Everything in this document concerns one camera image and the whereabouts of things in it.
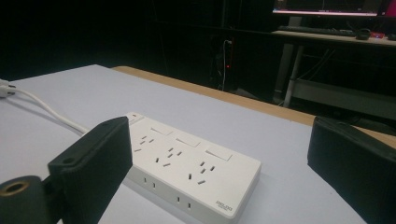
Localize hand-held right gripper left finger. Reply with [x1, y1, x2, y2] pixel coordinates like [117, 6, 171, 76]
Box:
[47, 116, 134, 224]

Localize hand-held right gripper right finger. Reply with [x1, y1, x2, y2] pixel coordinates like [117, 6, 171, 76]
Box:
[306, 116, 396, 224]

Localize white power strip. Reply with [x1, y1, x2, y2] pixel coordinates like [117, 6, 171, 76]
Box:
[123, 112, 262, 224]

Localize background desk with metal legs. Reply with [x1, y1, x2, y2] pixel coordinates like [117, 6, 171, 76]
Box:
[271, 29, 396, 121]

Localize white plug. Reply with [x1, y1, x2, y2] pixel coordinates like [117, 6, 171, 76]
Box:
[0, 78, 17, 99]

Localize black computer mouse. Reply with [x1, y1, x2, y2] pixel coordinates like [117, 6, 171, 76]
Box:
[355, 28, 372, 41]

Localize black keyboard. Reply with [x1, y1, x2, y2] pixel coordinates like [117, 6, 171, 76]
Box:
[276, 25, 358, 37]

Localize computer monitor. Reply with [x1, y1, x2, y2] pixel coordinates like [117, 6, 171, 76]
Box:
[272, 0, 396, 18]

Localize white power strip cable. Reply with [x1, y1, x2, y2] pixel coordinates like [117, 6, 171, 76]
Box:
[12, 88, 91, 135]

